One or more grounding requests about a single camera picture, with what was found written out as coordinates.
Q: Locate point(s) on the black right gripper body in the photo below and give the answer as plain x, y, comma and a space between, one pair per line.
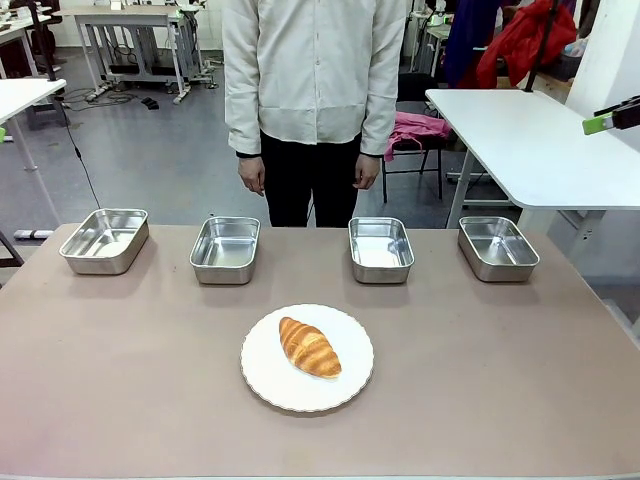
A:
629, 114

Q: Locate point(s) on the golden brown croissant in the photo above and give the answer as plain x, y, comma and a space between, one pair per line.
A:
310, 348

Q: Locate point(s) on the person's right forearm cream sleeve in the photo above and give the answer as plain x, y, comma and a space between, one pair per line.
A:
243, 120

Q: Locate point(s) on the person's left forearm cream sleeve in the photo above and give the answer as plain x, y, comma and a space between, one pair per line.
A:
381, 117

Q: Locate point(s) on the rectangular stainless steel container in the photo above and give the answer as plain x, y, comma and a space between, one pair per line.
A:
380, 250
497, 249
226, 250
106, 242

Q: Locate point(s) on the person's left hand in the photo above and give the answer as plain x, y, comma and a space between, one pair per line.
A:
365, 172

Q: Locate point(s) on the person's right hand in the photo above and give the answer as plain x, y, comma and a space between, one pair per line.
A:
251, 174

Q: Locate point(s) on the small white side table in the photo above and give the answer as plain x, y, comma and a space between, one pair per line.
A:
25, 97

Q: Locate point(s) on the large white side table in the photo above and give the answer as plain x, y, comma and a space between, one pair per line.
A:
540, 145

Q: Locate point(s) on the white power strip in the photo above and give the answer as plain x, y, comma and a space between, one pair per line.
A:
34, 233

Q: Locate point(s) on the black clamp pole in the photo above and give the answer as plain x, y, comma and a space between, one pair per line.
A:
45, 40

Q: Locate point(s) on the red jacket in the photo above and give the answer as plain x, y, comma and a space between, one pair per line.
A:
530, 42

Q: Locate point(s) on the small black floor object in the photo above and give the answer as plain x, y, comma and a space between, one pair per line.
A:
149, 103

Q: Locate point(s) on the dark blue garment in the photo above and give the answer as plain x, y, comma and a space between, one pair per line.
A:
467, 40

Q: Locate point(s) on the grey background workbench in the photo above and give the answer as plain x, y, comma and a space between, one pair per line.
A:
135, 30

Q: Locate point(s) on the pink cloth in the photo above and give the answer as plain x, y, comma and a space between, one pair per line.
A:
415, 127

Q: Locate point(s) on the black chair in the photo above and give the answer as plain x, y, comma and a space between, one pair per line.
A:
415, 150

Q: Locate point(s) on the person's cream button shirt torso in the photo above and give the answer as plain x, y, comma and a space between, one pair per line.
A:
310, 65

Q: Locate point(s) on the person's black trousers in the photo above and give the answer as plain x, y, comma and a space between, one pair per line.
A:
295, 180

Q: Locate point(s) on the white scalloped plate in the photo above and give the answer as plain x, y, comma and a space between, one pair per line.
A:
280, 385

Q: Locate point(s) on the black camera stand pole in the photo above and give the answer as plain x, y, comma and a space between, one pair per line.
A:
542, 45

